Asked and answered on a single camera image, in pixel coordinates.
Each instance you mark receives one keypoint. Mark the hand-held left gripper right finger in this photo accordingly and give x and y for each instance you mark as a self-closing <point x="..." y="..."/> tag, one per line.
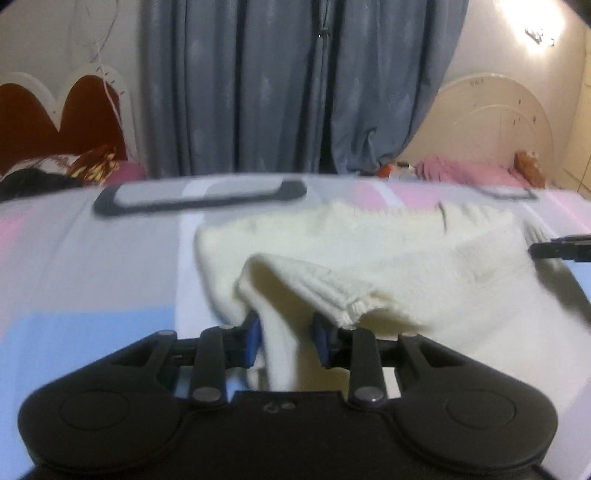
<point x="321" y="344"/>

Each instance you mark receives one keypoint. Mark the pink fuzzy blanket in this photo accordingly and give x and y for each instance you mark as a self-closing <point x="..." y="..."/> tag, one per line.
<point x="466" y="168"/>

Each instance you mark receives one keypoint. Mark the patterned pink grey bedsheet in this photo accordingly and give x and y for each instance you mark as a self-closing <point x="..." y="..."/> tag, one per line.
<point x="92" y="277"/>

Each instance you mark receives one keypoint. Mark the dark patterned blanket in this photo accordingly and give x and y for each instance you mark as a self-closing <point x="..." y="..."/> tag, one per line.
<point x="37" y="184"/>

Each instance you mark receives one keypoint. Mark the cream arched headboard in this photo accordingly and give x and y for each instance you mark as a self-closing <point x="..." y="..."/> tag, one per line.
<point x="489" y="120"/>

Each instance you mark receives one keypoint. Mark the cream wardrobe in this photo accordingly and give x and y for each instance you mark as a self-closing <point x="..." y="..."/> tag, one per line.
<point x="579" y="134"/>

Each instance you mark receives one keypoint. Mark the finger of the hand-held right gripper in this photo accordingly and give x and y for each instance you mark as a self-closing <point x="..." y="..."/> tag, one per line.
<point x="558" y="249"/>

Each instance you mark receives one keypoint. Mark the blue grey curtain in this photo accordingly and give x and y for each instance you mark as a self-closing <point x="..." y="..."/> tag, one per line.
<point x="286" y="87"/>

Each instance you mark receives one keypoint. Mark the bright wall lamp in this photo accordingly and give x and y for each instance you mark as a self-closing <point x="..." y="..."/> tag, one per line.
<point x="535" y="32"/>

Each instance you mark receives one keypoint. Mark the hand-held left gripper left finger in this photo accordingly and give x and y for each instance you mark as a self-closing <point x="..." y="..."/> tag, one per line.
<point x="251" y="341"/>

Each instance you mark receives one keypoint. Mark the red white heart headboard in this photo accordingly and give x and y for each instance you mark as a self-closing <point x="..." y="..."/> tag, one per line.
<point x="64" y="120"/>

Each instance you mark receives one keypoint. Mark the cream knitted sweater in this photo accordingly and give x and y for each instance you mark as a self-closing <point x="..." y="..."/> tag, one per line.
<point x="369" y="277"/>

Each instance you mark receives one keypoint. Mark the orange white bottle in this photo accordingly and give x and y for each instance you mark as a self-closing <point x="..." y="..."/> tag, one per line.
<point x="398" y="170"/>

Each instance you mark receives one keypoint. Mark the orange yellow patterned cloth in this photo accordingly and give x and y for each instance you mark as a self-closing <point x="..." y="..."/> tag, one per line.
<point x="87" y="161"/>

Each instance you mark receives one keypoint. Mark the orange stuffed toy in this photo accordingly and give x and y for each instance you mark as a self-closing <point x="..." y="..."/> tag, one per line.
<point x="528" y="165"/>

